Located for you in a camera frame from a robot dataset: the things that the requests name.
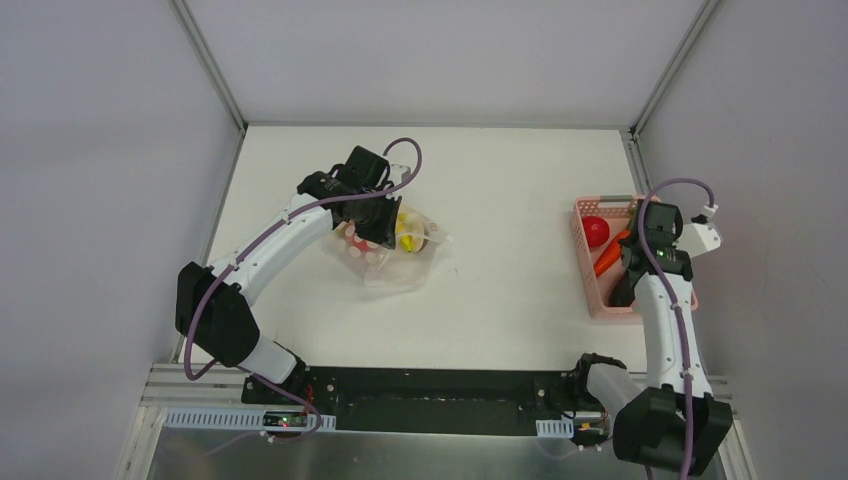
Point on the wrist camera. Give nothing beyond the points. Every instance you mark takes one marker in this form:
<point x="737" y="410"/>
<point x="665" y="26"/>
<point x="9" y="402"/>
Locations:
<point x="397" y="174"/>
<point x="700" y="235"/>

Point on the pink plastic basket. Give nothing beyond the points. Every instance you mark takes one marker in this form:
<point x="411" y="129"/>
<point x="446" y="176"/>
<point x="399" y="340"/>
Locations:
<point x="618" y="211"/>

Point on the red toy tomato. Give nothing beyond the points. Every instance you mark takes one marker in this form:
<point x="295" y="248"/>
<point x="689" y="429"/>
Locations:
<point x="596" y="231"/>

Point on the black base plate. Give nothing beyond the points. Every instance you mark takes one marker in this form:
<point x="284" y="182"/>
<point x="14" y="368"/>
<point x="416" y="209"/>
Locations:
<point x="461" y="402"/>

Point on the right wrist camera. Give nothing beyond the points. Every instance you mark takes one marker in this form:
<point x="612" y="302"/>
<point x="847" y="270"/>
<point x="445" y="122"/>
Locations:
<point x="700" y="235"/>

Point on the orange toy carrot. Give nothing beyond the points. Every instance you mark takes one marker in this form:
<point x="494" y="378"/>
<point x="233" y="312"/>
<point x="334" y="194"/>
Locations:
<point x="610" y="255"/>

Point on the purple toy eggplant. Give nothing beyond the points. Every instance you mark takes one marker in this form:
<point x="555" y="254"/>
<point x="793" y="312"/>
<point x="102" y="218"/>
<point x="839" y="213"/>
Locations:
<point x="622" y="294"/>

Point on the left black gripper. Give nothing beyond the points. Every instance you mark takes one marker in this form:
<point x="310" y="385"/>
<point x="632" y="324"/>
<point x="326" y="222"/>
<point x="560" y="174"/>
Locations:
<point x="382" y="221"/>

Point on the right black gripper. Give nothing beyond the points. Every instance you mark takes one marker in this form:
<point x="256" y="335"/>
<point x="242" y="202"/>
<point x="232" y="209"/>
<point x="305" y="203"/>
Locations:
<point x="631" y="263"/>

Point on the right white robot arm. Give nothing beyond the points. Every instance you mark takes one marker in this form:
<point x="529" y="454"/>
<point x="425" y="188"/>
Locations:
<point x="675" y="423"/>

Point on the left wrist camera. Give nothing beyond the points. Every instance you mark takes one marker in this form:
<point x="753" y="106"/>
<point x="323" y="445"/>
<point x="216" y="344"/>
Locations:
<point x="397" y="174"/>

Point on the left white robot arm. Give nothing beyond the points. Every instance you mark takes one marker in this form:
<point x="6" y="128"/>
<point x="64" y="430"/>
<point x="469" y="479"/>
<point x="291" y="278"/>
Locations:
<point x="214" y="303"/>

